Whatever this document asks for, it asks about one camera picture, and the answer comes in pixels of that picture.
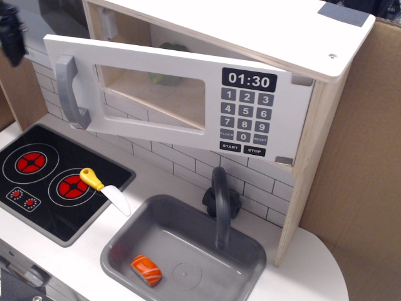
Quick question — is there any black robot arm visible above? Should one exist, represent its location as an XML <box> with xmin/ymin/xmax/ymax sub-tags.
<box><xmin>1</xmin><ymin>2</ymin><xmax>27</xmax><ymax>67</ymax></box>

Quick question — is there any black toy stovetop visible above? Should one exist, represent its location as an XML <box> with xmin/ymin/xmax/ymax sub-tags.
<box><xmin>1</xmin><ymin>125</ymin><xmax>135</xmax><ymax>247</ymax></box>

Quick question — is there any grey tape patch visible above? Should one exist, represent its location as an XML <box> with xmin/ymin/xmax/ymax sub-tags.
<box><xmin>318</xmin><ymin>3</ymin><xmax>369</xmax><ymax>27</ymax></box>

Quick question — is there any white toy microwave door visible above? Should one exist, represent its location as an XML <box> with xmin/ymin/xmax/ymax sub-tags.
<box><xmin>44</xmin><ymin>34</ymin><xmax>315</xmax><ymax>165</ymax></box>

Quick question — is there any grey toy range hood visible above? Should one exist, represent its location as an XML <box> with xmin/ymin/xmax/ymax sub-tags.
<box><xmin>7</xmin><ymin>1</ymin><xmax>90</xmax><ymax>66</ymax></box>

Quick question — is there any brown cardboard panel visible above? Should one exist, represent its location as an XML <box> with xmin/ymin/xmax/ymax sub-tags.
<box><xmin>301</xmin><ymin>19</ymin><xmax>400</xmax><ymax>300</ymax></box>

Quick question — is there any grey toy sink basin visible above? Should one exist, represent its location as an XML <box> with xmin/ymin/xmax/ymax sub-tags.
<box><xmin>100</xmin><ymin>195</ymin><xmax>266</xmax><ymax>300</ymax></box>

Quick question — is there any wooden toy microwave cabinet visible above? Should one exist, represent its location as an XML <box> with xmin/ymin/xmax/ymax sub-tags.
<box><xmin>83</xmin><ymin>1</ymin><xmax>375</xmax><ymax>266</ymax></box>

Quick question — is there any green toy vegetable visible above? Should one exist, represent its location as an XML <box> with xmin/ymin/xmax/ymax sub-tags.
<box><xmin>148</xmin><ymin>42</ymin><xmax>188</xmax><ymax>86</ymax></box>

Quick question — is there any dark grey toy faucet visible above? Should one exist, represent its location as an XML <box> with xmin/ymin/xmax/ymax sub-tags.
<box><xmin>202</xmin><ymin>167</ymin><xmax>241</xmax><ymax>251</ymax></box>

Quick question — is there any orange salmon sushi toy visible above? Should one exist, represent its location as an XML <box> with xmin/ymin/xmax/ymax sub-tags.
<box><xmin>130</xmin><ymin>255</ymin><xmax>162</xmax><ymax>287</ymax></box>

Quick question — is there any yellow handled toy knife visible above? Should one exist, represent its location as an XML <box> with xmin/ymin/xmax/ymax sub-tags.
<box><xmin>80</xmin><ymin>167</ymin><xmax>131</xmax><ymax>216</ymax></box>

